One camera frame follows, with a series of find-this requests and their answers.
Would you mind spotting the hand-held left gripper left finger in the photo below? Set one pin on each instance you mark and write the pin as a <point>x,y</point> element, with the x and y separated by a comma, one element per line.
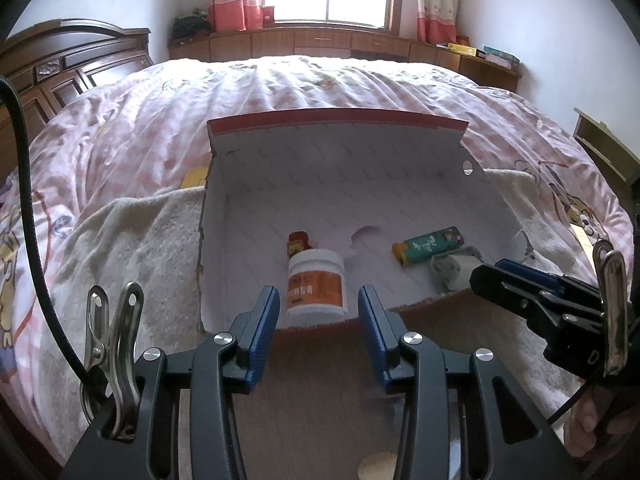
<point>262,330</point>

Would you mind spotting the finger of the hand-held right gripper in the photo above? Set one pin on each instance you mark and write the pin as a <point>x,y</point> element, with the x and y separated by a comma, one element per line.
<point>500,282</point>
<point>525,269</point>

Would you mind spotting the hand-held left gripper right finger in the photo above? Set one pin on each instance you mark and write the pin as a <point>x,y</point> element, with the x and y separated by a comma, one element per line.
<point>372,330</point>

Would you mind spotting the white plastic wrapper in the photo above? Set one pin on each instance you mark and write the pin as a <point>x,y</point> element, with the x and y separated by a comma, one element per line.
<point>452,272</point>

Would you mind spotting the white jar with orange label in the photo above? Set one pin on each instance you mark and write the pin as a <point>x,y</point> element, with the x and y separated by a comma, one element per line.
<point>317,290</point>

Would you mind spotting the green lighter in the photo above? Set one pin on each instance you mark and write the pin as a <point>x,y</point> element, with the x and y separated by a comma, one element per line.
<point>430,245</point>

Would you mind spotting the small red bottle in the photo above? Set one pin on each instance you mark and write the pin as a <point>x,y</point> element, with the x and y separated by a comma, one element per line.
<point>298,242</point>

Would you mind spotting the white cardboard box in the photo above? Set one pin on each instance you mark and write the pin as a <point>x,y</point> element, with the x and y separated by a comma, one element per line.
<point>300,200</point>

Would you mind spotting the person's right hand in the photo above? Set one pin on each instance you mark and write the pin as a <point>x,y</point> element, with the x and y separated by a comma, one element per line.
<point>585,425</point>

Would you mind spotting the wooden ruler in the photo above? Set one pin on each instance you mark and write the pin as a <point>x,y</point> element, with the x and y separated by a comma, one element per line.
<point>580,236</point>

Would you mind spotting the cream towel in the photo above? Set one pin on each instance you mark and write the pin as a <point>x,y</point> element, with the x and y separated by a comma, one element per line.
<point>140,260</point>

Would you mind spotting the yellow card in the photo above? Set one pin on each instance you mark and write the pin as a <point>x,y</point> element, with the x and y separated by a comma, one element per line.
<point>195,178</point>

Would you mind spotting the yellow book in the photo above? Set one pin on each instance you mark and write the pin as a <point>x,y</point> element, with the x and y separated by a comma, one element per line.
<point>462,49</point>

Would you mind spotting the pink checked quilt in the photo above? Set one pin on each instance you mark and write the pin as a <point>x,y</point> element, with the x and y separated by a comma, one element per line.
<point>300,85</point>

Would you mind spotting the wooden window cabinet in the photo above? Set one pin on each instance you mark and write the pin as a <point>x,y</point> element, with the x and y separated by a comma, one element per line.
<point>320,40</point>

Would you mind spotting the dark bag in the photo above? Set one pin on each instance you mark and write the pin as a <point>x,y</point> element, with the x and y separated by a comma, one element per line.
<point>190,25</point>

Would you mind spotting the small wooden drawer box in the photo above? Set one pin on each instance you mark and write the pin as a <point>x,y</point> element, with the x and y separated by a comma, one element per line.
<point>268,15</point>

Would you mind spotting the dark wooden headboard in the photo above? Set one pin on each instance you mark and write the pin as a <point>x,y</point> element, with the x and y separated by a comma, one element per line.
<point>65,65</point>

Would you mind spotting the olive wooden frame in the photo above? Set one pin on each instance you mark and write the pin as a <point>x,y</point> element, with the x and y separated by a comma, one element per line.
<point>600,140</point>

